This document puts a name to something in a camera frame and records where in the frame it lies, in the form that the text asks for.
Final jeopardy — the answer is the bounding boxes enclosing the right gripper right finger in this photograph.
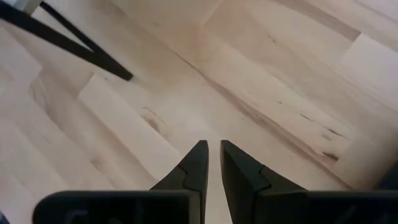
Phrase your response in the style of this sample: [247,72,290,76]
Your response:
[220,139,398,224]

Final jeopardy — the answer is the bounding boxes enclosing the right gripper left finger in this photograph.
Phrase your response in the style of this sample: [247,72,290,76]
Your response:
[32,139,210,224]

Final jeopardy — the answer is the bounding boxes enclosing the black metal table frame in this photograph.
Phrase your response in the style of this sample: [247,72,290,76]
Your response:
[0,0,135,82]

